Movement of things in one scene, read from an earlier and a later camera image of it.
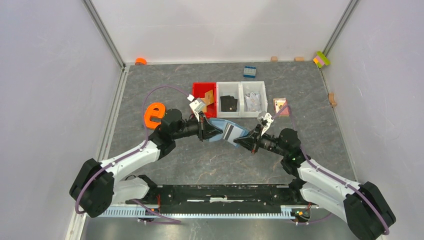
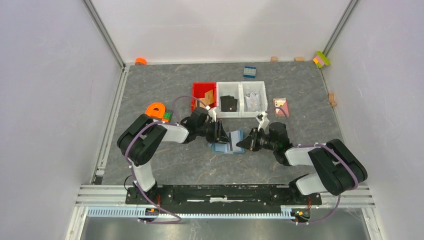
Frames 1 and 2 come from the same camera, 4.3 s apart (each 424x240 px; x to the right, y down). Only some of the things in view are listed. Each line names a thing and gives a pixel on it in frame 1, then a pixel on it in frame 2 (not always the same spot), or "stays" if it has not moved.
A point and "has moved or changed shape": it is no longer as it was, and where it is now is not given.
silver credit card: (232, 133) has moved or changed shape
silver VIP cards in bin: (253, 103) stays
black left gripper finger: (210, 130) -> (223, 136)
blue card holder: (220, 123) has moved or changed shape
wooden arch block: (331, 99) stays
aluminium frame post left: (92, 10) stays
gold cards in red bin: (208, 98) stays
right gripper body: (266, 141) stays
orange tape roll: (140, 60) stays
